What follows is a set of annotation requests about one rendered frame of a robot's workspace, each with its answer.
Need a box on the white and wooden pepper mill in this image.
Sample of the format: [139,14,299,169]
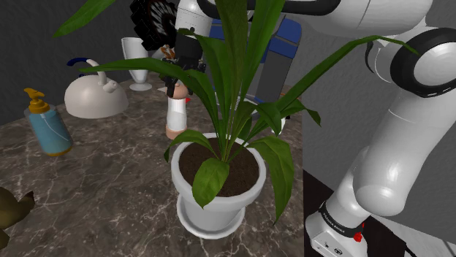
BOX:
[165,80,191,140]

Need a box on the green plant in white pot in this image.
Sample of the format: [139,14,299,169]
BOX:
[53,0,419,240]

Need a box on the white footed glass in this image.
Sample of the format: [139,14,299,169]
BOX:
[121,37,153,92]

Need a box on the blue bottle with yellow pump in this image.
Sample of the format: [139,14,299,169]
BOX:
[23,88,75,158]

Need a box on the olive green toy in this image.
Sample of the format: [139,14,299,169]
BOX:
[0,186,36,250]

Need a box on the white kettle with blue handle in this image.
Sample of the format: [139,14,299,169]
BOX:
[64,57,130,120]

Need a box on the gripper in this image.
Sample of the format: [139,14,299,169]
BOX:
[164,27,208,99]

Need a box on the blue and grey box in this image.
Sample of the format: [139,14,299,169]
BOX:
[209,15,303,105]

